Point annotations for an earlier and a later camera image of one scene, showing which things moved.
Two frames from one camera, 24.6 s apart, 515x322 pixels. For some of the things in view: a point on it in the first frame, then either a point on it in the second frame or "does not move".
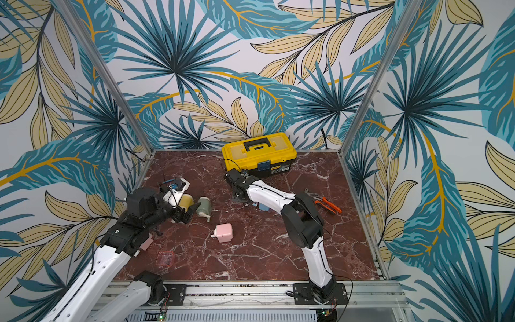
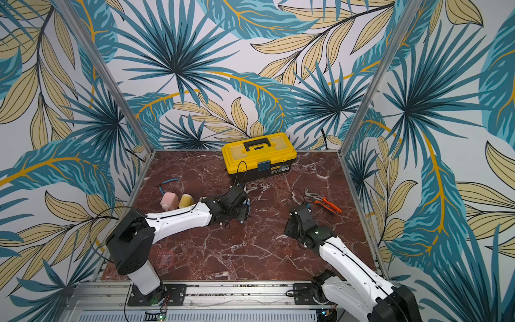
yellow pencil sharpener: [186, 201] does not move
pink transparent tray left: [165, 258] does not move
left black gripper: [179, 217] -> [245, 212]
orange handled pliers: [324, 203] does not move
